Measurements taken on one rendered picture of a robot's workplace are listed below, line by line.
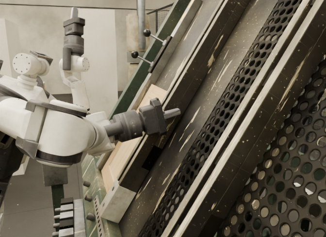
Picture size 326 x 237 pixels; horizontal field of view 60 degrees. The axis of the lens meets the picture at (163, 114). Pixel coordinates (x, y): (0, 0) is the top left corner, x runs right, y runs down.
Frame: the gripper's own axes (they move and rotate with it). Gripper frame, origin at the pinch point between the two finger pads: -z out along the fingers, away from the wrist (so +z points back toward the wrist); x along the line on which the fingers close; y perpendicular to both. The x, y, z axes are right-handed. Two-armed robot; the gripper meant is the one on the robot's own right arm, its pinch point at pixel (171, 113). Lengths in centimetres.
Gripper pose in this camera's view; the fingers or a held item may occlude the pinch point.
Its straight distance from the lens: 90.9
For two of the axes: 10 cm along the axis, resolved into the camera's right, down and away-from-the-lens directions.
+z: -9.3, 2.7, -2.3
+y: -3.0, -2.3, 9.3
